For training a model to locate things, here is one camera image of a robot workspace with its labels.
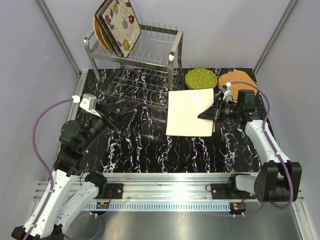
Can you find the yellow polka dot plate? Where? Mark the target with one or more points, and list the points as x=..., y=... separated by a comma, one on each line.
x=187, y=87

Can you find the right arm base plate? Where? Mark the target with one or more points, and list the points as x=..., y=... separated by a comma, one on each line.
x=221, y=191

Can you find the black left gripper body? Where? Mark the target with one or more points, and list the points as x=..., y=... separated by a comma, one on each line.
x=104, y=121

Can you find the fruit pattern square plate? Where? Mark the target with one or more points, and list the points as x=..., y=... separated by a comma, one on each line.
x=122, y=25

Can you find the green polka dot plate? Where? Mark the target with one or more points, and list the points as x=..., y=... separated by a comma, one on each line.
x=201, y=78

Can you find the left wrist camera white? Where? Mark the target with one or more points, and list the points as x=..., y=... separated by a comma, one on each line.
x=87, y=102

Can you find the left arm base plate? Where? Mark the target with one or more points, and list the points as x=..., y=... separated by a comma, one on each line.
x=113, y=190

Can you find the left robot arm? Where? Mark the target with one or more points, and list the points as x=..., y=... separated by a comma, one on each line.
x=54, y=213

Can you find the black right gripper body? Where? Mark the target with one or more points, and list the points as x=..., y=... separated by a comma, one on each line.
x=223, y=110

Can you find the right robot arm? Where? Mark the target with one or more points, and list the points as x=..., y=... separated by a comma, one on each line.
x=279, y=178

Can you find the stainless steel dish rack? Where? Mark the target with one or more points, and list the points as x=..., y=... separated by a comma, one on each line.
x=152, y=69

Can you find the aluminium frame rail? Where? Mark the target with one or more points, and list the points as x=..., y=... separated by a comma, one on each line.
x=168, y=192

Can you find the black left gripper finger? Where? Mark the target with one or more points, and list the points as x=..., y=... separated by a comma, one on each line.
x=122, y=119
x=111, y=107

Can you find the woven wicker plate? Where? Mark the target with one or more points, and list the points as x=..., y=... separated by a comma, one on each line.
x=101, y=36
x=237, y=76

